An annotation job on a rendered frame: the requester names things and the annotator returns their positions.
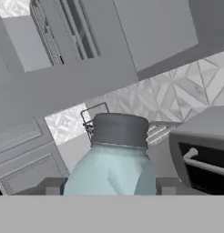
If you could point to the grey wall cabinet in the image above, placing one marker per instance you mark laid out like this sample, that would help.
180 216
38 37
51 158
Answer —
86 82

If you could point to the grey panelled cabinet door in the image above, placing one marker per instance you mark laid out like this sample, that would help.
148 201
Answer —
28 173
16 136

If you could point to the grey toaster oven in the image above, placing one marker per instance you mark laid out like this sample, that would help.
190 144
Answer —
195 127

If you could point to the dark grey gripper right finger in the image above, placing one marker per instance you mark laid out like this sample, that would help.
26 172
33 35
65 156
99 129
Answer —
167 184

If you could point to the open grey wall cabinet door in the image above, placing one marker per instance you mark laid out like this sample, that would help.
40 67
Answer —
28 45

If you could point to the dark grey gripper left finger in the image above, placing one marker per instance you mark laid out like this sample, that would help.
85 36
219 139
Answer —
53 184

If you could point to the pale blue bottle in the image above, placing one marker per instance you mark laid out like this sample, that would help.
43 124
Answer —
110 170

